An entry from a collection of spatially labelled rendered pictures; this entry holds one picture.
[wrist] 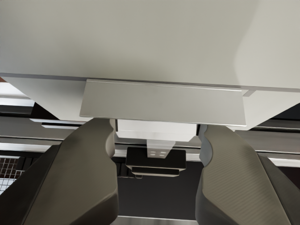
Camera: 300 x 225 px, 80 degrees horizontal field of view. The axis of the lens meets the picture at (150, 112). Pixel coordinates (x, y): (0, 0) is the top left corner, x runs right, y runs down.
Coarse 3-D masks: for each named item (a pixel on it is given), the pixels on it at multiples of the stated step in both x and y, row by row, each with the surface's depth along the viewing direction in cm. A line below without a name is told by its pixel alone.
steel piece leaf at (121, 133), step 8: (120, 136) 21; (128, 136) 21; (136, 136) 21; (144, 136) 21; (152, 136) 20; (160, 136) 20; (168, 136) 20; (176, 136) 20; (184, 136) 20; (192, 136) 19
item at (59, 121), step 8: (32, 112) 18; (40, 112) 18; (48, 112) 18; (32, 120) 18; (40, 120) 18; (48, 120) 18; (56, 120) 18; (64, 120) 18; (64, 128) 20; (72, 128) 20
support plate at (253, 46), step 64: (0, 0) 6; (64, 0) 6; (128, 0) 6; (192, 0) 5; (256, 0) 5; (0, 64) 9; (64, 64) 9; (128, 64) 8; (192, 64) 8; (256, 64) 8
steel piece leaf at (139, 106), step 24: (96, 96) 9; (120, 96) 10; (144, 96) 10; (168, 96) 10; (192, 96) 10; (216, 96) 10; (240, 96) 10; (120, 120) 16; (144, 120) 9; (168, 120) 9; (192, 120) 9; (216, 120) 9; (240, 120) 9
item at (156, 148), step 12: (156, 144) 23; (168, 144) 23; (132, 156) 36; (144, 156) 36; (156, 156) 34; (168, 156) 36; (180, 156) 36; (132, 168) 36; (144, 168) 36; (156, 168) 36; (168, 168) 35; (180, 168) 35
